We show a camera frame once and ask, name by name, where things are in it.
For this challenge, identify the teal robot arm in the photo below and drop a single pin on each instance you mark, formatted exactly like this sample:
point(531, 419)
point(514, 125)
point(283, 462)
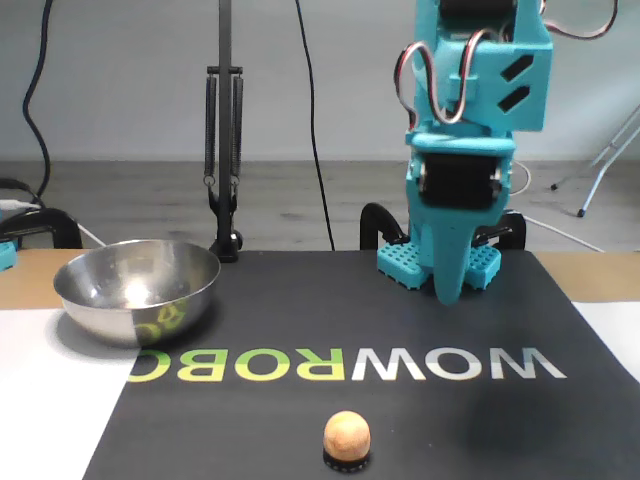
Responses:
point(541, 80)

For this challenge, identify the white metal stand legs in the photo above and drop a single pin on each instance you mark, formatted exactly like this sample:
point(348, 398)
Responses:
point(595, 187)

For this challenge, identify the metal bowl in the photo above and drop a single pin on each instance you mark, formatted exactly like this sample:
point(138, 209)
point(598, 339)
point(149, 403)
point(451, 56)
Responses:
point(100, 320)

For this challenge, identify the teal fixed gripper finger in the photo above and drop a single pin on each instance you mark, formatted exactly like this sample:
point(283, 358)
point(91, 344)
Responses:
point(450, 260)

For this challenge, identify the white paper sheet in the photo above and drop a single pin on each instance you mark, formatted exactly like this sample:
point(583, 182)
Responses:
point(620, 330)
point(50, 400)

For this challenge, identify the teal gripper body with servo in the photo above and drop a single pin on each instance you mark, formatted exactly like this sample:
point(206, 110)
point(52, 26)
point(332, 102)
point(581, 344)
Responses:
point(452, 227)

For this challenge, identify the black mat with WOWROBO print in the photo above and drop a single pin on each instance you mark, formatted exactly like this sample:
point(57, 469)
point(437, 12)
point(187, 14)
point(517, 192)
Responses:
point(300, 310)

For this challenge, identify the wooden ball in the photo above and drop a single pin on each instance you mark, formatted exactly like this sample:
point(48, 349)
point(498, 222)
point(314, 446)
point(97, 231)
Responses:
point(347, 432)

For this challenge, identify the black C-clamp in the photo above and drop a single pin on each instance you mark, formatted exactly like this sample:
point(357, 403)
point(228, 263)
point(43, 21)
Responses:
point(60, 225)
point(520, 232)
point(370, 225)

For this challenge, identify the teal printed part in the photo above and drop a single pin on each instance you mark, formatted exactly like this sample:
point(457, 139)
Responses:
point(6, 257)

